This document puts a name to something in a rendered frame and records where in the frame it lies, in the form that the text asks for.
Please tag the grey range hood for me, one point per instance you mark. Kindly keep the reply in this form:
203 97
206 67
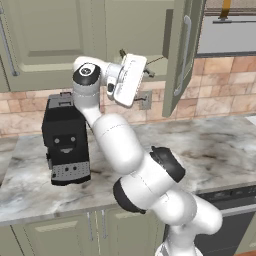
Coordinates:
230 36

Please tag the green closed cabinet door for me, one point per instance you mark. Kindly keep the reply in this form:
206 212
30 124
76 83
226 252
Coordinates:
53 33

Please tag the green base cabinet run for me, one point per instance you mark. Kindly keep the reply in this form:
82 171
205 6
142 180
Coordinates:
249 240

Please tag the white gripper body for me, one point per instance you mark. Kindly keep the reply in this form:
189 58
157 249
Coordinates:
130 80

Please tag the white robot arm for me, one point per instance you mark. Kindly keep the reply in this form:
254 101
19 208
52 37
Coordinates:
116 146

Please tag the black dishwasher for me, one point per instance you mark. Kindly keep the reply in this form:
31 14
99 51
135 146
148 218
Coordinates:
233 230

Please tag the green wall cabinet body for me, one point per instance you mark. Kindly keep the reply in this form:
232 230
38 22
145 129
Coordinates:
140 26

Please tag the orange hanging strip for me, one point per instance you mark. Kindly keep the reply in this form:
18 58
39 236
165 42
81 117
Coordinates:
226 8

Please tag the black coffee machine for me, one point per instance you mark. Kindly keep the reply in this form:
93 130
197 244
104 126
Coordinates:
65 140

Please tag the green open cabinet door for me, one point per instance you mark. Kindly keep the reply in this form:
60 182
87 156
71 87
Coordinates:
173 50

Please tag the grey wall outlet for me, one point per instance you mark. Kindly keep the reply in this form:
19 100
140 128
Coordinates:
147 103

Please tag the green base cabinet door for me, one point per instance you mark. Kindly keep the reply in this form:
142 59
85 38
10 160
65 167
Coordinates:
133 236
60 236

